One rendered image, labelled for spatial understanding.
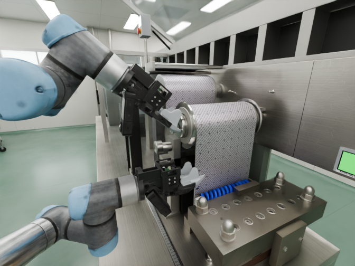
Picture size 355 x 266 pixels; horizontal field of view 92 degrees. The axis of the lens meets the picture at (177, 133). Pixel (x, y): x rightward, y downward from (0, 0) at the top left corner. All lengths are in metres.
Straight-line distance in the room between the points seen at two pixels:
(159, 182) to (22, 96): 0.34
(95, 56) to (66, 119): 5.76
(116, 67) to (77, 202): 0.31
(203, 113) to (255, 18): 0.45
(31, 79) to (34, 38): 5.91
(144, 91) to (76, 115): 5.68
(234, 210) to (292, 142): 0.30
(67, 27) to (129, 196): 0.37
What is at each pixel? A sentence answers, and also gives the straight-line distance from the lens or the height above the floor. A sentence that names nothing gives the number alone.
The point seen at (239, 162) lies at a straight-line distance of 0.64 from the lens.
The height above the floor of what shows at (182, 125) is 1.26.
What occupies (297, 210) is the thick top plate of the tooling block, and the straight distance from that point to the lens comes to 0.63.
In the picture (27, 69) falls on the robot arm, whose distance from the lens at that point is 0.28.
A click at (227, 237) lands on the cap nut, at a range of 0.47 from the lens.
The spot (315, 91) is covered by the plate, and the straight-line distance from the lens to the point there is 0.64.
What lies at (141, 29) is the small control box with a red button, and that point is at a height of 1.64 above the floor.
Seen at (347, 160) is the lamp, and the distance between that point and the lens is 0.62.
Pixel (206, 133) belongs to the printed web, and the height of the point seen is 1.23.
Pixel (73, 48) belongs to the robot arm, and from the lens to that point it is 0.41.
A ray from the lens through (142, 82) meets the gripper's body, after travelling 0.44.
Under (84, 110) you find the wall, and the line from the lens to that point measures 6.04.
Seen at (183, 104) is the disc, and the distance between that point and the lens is 0.52.
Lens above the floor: 1.39
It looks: 17 degrees down
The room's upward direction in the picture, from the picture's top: straight up
